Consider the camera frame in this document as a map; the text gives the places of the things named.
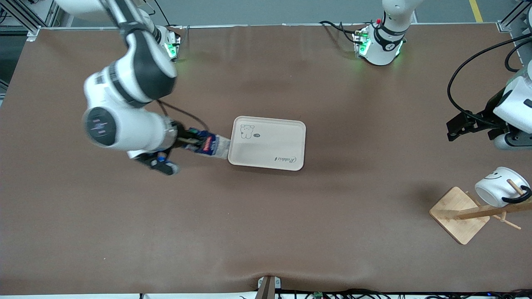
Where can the aluminium frame profile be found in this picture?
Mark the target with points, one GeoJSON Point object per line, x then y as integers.
{"type": "Point", "coordinates": [509, 20]}
{"type": "Point", "coordinates": [20, 20]}

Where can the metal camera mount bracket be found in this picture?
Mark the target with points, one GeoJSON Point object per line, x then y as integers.
{"type": "Point", "coordinates": [268, 286]}

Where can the cream plastic tray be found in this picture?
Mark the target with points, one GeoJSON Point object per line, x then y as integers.
{"type": "Point", "coordinates": [270, 143]}

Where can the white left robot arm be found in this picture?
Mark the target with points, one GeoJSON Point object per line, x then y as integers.
{"type": "Point", "coordinates": [380, 52]}

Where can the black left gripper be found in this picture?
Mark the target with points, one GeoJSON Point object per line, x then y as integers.
{"type": "Point", "coordinates": [484, 117]}

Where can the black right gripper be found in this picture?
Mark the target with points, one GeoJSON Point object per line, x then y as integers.
{"type": "Point", "coordinates": [181, 133]}

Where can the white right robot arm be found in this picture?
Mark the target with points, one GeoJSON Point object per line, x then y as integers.
{"type": "Point", "coordinates": [133, 79]}

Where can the blue milk carton green cap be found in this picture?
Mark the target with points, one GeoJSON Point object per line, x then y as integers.
{"type": "Point", "coordinates": [214, 145]}

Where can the wooden cup rack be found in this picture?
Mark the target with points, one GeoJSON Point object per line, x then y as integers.
{"type": "Point", "coordinates": [457, 211]}

